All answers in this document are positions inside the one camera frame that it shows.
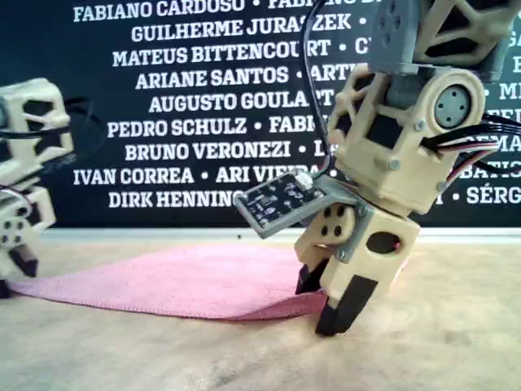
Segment left gripper moving finger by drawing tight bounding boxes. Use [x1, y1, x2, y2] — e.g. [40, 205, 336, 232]
[0, 219, 40, 279]

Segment right gripper fixed finger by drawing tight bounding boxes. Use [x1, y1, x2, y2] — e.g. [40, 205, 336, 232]
[316, 275, 380, 337]

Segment left gripper beige body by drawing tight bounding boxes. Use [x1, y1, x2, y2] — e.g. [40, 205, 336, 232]
[0, 187, 57, 245]

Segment right gripper beige body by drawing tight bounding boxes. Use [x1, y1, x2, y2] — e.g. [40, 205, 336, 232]
[325, 205, 421, 293]

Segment right gripper moving finger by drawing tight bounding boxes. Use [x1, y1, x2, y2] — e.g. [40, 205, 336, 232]
[295, 203, 357, 295]

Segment pink cloth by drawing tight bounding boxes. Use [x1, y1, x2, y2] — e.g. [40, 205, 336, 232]
[7, 244, 329, 323]

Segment left arm servo wires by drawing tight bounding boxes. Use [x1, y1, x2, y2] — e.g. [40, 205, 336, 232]
[0, 185, 33, 211]

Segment arm servo wires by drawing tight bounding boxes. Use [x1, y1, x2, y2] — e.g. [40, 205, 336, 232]
[422, 116, 521, 192]
[0, 185, 33, 211]

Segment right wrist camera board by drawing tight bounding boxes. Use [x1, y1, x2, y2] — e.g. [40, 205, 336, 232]
[235, 170, 370, 262]

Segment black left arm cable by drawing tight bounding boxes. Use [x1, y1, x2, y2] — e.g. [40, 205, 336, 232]
[40, 95, 99, 172]

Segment aluminium rail under banner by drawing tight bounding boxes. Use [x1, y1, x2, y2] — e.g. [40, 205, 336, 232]
[38, 226, 521, 246]

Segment right arm servo wires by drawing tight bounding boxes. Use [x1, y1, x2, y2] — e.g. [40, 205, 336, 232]
[422, 116, 521, 192]

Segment black right camera cable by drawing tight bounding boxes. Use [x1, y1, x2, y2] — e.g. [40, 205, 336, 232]
[300, 0, 341, 184]

